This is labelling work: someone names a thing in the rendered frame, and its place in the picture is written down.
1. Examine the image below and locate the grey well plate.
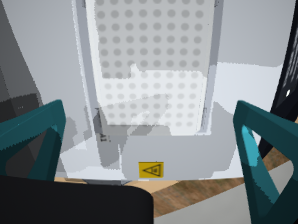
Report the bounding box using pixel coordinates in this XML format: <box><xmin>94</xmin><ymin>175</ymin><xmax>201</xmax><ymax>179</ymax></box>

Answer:
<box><xmin>85</xmin><ymin>0</ymin><xmax>215</xmax><ymax>136</ymax></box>

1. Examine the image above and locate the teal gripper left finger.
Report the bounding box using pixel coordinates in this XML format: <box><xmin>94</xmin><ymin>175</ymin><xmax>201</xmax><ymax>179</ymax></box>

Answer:
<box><xmin>0</xmin><ymin>99</ymin><xmax>66</xmax><ymax>181</ymax></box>

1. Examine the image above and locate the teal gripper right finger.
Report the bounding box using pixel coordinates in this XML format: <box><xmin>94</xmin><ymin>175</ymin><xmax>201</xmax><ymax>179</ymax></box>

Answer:
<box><xmin>233</xmin><ymin>100</ymin><xmax>298</xmax><ymax>224</ymax></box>

